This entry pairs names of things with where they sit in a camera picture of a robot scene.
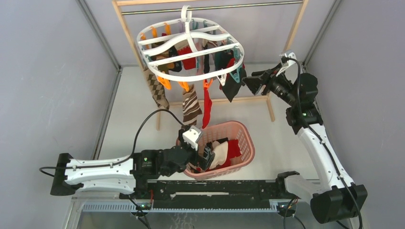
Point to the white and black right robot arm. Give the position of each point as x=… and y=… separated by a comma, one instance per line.
x=337, y=197

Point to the pink plastic laundry basket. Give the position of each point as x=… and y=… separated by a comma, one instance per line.
x=233, y=130

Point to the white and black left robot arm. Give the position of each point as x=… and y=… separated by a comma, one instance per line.
x=126, y=175

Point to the black sock with beige stripes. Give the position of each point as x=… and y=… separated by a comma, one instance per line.
x=219, y=141

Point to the cream white sock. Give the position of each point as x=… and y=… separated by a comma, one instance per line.
x=220, y=151

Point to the beige argyle pattern sock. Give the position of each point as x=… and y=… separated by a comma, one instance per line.
x=156, y=88

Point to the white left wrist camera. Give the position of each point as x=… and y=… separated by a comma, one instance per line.
x=192, y=135

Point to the long thin red sock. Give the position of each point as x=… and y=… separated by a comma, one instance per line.
x=207, y=108

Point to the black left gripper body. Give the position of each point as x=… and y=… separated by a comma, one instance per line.
x=202, y=161

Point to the wooden clothes rack frame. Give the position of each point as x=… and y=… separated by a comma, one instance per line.
x=126, y=3

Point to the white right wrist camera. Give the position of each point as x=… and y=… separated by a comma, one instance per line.
x=288, y=58

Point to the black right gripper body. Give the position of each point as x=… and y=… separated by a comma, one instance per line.
x=268, y=77

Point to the white round clip hanger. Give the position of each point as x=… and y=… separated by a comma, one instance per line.
x=182, y=50

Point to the dark green patterned sock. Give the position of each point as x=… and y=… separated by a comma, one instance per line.
x=222, y=59

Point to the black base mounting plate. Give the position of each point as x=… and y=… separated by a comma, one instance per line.
x=212, y=195

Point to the metal hanging rod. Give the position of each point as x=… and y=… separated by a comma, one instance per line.
x=139, y=12

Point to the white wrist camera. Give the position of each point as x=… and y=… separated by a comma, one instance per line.
x=288, y=58
x=192, y=135

